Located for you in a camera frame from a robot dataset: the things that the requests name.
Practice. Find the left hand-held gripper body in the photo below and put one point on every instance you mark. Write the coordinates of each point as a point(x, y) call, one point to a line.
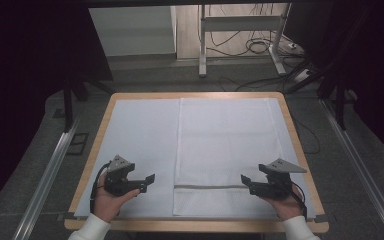
point(118, 181)

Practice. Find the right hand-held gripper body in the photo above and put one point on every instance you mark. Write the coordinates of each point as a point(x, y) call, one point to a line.
point(276, 183)

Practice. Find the white mesh laundry bag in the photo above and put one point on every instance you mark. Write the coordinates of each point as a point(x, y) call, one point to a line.
point(226, 143)

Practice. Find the person's left hand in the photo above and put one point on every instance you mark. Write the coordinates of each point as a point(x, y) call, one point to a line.
point(108, 205)

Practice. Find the person's right hand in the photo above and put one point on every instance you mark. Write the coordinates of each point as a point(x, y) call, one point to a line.
point(286, 208)

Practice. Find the black metal stand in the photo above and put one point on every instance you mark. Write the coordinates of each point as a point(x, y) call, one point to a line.
point(340, 100)
point(68, 100)

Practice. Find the white power strip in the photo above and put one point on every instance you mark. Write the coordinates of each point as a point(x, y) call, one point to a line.
point(302, 75)

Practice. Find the dark curtain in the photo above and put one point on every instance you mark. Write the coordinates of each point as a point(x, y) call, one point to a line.
point(376, 66)
point(23, 83)

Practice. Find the white cabinet panel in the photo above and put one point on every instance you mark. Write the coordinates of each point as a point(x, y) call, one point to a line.
point(133, 31)

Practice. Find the black floor frame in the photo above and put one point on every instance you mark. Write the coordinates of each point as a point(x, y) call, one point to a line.
point(78, 144)

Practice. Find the aluminium floor rail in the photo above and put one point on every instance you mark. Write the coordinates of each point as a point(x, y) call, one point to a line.
point(46, 180)
point(363, 166)

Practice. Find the white metal desk frame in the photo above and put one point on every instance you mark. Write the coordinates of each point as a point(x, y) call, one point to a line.
point(240, 23)

